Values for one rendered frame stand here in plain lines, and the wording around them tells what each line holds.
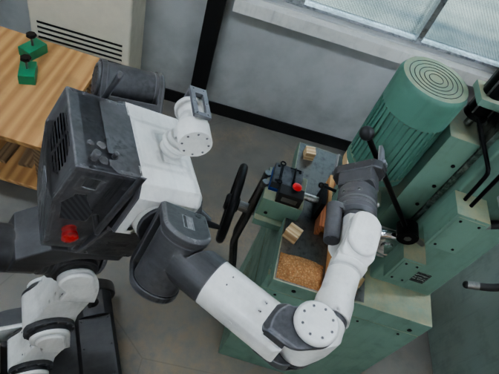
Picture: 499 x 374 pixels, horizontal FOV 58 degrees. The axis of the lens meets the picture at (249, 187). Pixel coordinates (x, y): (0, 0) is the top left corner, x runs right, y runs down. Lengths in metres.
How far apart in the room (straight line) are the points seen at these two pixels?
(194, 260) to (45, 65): 1.75
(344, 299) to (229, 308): 0.21
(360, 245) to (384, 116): 0.39
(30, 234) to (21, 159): 1.33
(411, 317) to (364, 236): 0.74
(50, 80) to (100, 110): 1.40
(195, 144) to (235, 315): 0.32
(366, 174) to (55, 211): 0.66
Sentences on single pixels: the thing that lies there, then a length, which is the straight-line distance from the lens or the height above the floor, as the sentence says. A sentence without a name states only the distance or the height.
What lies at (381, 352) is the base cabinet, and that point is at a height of 0.51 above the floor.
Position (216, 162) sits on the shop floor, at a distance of 2.74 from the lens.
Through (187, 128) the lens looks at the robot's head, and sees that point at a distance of 0.85.
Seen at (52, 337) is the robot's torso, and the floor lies 0.66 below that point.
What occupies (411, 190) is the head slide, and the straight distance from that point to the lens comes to 1.30.
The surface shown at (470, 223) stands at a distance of 1.23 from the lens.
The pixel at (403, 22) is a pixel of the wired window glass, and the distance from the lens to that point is 2.71.
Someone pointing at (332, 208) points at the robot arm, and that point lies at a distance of 0.97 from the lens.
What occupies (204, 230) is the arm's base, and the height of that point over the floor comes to 1.35.
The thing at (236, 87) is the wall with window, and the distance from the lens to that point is 2.88.
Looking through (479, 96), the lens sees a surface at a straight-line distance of 1.17.
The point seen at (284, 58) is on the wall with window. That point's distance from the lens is 2.71.
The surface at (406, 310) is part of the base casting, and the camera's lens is 1.62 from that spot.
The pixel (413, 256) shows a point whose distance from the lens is 1.35.
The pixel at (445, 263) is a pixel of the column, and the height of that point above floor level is 1.01.
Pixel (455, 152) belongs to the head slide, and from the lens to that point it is 1.21.
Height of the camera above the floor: 2.04
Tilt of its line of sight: 50 degrees down
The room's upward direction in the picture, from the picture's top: 23 degrees clockwise
